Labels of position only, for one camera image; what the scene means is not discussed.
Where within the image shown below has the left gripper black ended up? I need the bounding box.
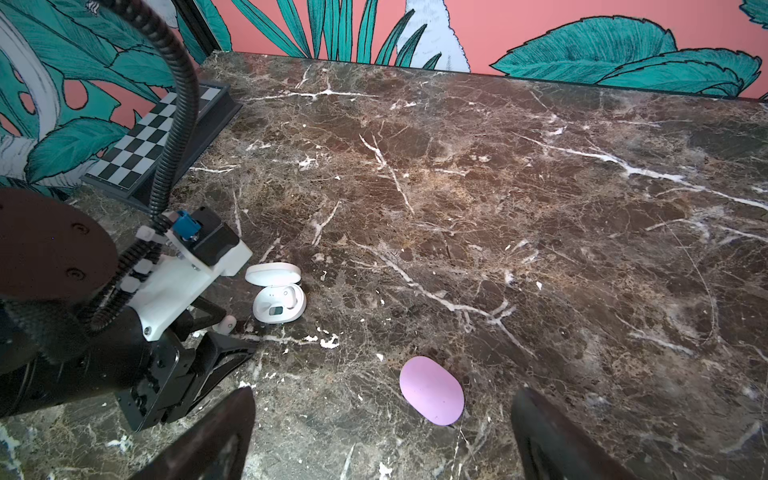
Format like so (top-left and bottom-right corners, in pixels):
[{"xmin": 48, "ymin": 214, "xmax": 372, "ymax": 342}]
[{"xmin": 116, "ymin": 296, "xmax": 257, "ymax": 432}]

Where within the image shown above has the white earbud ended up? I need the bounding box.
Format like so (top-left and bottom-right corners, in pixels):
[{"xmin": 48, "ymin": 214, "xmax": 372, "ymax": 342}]
[
  {"xmin": 214, "ymin": 315, "xmax": 237, "ymax": 335},
  {"xmin": 282, "ymin": 285, "xmax": 298, "ymax": 309}
]

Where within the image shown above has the black white checkerboard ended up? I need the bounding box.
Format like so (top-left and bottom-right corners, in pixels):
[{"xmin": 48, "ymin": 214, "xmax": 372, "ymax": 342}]
[{"xmin": 83, "ymin": 83, "xmax": 242, "ymax": 213}]

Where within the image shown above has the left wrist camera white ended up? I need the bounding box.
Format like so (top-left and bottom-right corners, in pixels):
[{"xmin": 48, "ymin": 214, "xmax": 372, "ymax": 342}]
[{"xmin": 128, "ymin": 206, "xmax": 252, "ymax": 342}]

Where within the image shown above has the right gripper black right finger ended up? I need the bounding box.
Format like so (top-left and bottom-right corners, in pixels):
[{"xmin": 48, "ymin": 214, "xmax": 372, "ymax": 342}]
[{"xmin": 511, "ymin": 387, "xmax": 636, "ymax": 479}]

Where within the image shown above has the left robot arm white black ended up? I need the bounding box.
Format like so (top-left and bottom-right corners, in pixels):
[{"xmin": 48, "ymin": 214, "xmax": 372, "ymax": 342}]
[{"xmin": 1, "ymin": 1, "xmax": 257, "ymax": 431}]

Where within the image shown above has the purple earbud charging case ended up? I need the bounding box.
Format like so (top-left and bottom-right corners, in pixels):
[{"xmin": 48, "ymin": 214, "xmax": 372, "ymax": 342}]
[{"xmin": 399, "ymin": 356, "xmax": 465, "ymax": 426}]

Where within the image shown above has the white earbud charging case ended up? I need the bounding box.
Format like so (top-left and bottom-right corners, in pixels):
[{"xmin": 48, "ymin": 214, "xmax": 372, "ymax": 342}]
[{"xmin": 245, "ymin": 262, "xmax": 307, "ymax": 325}]

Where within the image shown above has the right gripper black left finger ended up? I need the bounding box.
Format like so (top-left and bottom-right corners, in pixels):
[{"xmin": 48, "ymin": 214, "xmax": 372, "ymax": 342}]
[{"xmin": 132, "ymin": 387, "xmax": 255, "ymax": 480}]

